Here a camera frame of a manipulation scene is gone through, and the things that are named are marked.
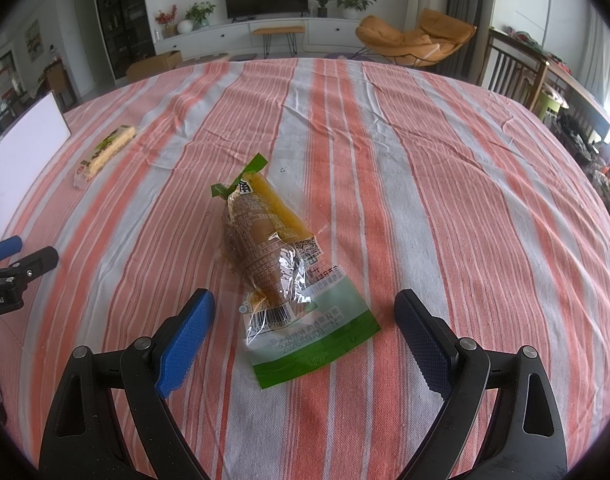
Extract green potted plant right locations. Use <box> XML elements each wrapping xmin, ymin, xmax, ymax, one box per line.
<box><xmin>332</xmin><ymin>0</ymin><xmax>376</xmax><ymax>20</ymax></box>

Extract red flower vase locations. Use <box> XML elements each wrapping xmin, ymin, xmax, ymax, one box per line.
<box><xmin>155</xmin><ymin>4</ymin><xmax>178</xmax><ymax>38</ymax></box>

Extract green potted plant left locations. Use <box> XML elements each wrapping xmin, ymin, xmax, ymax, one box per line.
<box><xmin>186</xmin><ymin>1</ymin><xmax>216</xmax><ymax>29</ymax></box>

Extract dark wooden chair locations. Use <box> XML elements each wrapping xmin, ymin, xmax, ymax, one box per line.
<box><xmin>476</xmin><ymin>28</ymin><xmax>550</xmax><ymax>110</ymax></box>

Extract brown cardboard box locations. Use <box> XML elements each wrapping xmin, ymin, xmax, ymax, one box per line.
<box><xmin>126</xmin><ymin>51</ymin><xmax>182</xmax><ymax>84</ymax></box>

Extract green bag brown pastry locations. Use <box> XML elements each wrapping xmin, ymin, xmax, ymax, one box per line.
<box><xmin>210</xmin><ymin>154</ymin><xmax>381</xmax><ymax>389</ymax></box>

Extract small wooden bench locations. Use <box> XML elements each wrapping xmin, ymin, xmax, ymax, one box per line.
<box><xmin>250</xmin><ymin>25</ymin><xmax>306</xmax><ymax>58</ymax></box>

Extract red white striped tablecloth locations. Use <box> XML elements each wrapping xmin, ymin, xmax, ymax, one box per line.
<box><xmin>0</xmin><ymin>58</ymin><xmax>610</xmax><ymax>479</ymax></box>

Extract white tv cabinet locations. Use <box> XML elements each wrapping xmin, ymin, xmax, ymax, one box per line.
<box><xmin>154</xmin><ymin>18</ymin><xmax>363</xmax><ymax>60</ymax></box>

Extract green potted plant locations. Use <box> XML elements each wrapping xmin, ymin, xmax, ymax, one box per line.
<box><xmin>186</xmin><ymin>1</ymin><xmax>216</xmax><ymax>29</ymax></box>
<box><xmin>332</xmin><ymin>0</ymin><xmax>376</xmax><ymax>20</ymax></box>

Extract large white cardboard box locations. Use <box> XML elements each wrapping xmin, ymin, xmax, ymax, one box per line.
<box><xmin>0</xmin><ymin>92</ymin><xmax>70</xmax><ymax>240</ymax></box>

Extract dark glass cabinet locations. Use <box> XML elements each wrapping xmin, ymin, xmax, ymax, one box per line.
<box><xmin>94</xmin><ymin>0</ymin><xmax>155</xmax><ymax>80</ymax></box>

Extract yellow cracker pack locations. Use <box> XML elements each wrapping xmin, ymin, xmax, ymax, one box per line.
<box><xmin>73</xmin><ymin>125</ymin><xmax>137</xmax><ymax>188</ymax></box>

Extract orange lounge chair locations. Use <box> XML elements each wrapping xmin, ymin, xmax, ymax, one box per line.
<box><xmin>355</xmin><ymin>9</ymin><xmax>477</xmax><ymax>68</ymax></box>

